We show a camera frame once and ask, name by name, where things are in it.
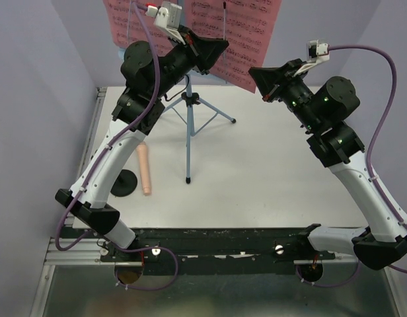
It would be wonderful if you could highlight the pink sheet music page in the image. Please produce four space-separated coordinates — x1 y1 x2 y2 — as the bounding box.
184 0 281 93
103 1 172 56

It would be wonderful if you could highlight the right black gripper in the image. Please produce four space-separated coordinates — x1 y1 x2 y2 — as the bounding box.
249 58 322 132

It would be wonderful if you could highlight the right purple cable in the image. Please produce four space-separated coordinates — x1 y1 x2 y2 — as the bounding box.
297 44 407 287

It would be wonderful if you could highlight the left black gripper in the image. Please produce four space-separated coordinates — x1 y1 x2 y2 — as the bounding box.
150 25 229 100

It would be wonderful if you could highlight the pink microphone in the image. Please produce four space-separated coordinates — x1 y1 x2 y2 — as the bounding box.
136 142 152 195

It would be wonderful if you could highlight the black microphone stand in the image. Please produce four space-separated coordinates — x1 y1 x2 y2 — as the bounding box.
110 169 138 197

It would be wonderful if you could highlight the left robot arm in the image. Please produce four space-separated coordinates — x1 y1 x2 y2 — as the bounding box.
55 26 229 261

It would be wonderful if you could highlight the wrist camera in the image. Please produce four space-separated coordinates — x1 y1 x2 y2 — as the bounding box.
154 1 182 41
305 40 330 65

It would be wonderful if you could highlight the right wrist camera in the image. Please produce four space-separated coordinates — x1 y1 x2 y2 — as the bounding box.
305 40 330 65

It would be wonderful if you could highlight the metal front plate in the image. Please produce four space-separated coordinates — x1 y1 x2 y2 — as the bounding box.
31 261 407 316

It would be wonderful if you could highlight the left aluminium edge rail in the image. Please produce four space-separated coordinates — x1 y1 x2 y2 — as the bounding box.
76 87 108 179

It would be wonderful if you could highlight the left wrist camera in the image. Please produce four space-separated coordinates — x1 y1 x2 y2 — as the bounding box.
154 1 182 41

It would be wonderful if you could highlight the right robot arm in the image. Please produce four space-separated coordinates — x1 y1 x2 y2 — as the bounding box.
248 59 407 270

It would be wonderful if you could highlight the blue music stand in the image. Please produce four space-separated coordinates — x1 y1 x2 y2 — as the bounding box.
164 73 237 184

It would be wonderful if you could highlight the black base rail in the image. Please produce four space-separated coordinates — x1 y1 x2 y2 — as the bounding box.
100 228 335 275

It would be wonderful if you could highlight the right pink sheet music page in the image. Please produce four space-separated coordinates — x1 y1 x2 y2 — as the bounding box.
184 0 281 93

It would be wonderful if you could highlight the left pink sheet music page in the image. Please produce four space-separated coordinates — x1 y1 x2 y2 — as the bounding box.
103 1 172 56

